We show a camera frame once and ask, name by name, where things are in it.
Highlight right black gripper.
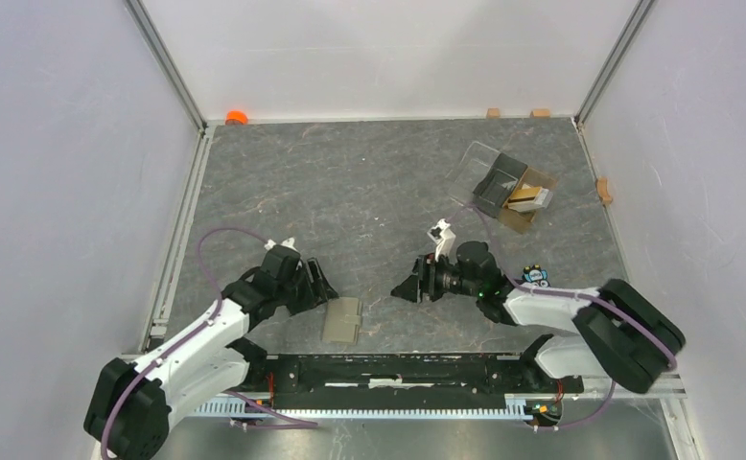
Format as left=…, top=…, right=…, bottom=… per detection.
left=390, top=250, right=481, bottom=305

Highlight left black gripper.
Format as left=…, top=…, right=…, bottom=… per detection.
left=275, top=257, right=338, bottom=316

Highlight olive card holder wallet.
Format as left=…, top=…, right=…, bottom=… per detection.
left=321, top=297, right=362, bottom=345

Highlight gold credit card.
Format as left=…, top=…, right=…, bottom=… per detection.
left=504, top=184, right=543, bottom=208

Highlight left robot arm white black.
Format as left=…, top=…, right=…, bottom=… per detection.
left=83, top=241, right=338, bottom=459

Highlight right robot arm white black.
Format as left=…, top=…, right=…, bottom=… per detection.
left=391, top=241, right=687, bottom=394

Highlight silver credit card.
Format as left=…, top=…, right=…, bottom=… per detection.
left=506, top=188, right=552, bottom=213

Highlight black blue owl sticker toy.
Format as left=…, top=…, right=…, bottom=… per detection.
left=522, top=264, right=550, bottom=288

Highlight clear three-compartment plastic box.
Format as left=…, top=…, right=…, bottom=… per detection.
left=446, top=141, right=557, bottom=234

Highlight orange round cap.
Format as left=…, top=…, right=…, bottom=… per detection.
left=224, top=110, right=248, bottom=126

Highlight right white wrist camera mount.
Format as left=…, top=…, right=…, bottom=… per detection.
left=427, top=218, right=456, bottom=260

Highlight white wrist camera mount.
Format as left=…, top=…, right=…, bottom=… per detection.
left=427, top=218, right=456, bottom=260
left=264, top=237, right=296, bottom=251

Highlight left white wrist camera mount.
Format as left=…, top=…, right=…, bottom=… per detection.
left=264, top=237, right=296, bottom=251

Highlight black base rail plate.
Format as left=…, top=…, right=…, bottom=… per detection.
left=234, top=353, right=584, bottom=409

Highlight white slotted cable duct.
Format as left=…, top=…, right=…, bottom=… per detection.
left=190, top=396, right=532, bottom=422

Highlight wooden block right wall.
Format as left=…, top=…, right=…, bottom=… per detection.
left=595, top=177, right=614, bottom=206

